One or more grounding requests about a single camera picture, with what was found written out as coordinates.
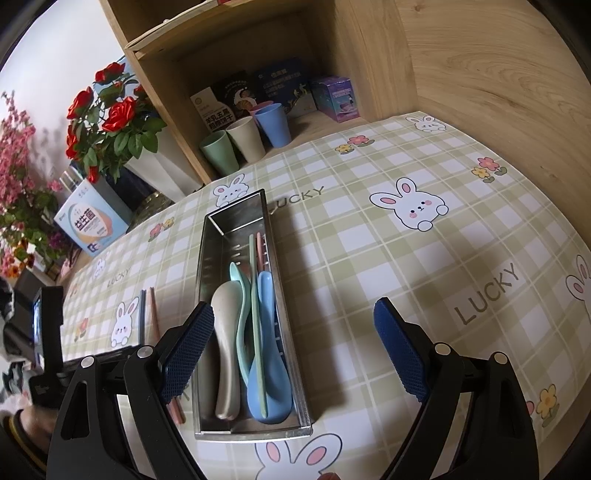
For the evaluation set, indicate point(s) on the teal plastic spoon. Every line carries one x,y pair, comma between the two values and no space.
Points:
240,277

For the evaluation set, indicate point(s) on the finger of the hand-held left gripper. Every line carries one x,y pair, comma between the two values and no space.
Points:
111,355

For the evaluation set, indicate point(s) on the dark illustrated box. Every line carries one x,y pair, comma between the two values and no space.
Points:
238,97

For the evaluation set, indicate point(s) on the person's left hand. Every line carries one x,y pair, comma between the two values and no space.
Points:
39,422

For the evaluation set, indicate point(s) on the blue plastic cup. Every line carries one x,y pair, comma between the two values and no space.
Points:
274,127

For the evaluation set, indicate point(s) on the small black tripod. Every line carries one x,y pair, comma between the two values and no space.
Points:
72,254

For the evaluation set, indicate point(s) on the pink plastic cup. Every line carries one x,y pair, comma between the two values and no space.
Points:
261,108

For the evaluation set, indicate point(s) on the checkered bunny print table mat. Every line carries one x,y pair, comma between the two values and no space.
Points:
392,254

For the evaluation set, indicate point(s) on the pink blossom artificial plant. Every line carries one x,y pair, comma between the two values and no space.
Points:
23,184

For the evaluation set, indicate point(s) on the white box with black print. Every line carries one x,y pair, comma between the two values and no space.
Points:
207,110

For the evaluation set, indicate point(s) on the wooden shelf unit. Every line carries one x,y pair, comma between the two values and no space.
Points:
277,37

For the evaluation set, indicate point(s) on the red rose bouquet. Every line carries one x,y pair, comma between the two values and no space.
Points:
111,120

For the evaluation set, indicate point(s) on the beige plastic spoon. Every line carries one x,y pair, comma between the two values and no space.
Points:
228,346

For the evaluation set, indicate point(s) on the pink chopstick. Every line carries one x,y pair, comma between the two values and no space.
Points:
262,251
153,318

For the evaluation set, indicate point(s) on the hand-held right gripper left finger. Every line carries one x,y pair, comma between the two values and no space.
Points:
187,355

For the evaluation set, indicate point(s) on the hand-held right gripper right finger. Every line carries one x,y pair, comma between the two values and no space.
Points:
401,350

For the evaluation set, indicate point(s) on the green plastic cup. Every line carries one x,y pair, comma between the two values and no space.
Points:
220,154

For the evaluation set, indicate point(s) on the white blue supplement box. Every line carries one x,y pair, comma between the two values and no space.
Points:
92,221

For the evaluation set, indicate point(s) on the blue plastic spoon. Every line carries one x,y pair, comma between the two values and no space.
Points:
272,387

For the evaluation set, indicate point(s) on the dark blue landscape box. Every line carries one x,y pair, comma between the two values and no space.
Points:
284,83

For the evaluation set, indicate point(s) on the steel utensil tray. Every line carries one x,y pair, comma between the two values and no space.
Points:
286,323

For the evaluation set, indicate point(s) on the beige plastic cup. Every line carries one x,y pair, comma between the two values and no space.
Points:
247,138

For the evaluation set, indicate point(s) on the gold blister pack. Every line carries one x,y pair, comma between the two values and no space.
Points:
152,210

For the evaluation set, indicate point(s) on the purple small box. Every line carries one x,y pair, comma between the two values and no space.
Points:
337,99

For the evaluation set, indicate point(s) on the navy upright box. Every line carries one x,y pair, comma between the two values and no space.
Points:
131,189

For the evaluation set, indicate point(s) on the person's left forearm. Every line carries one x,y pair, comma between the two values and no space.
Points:
18,447

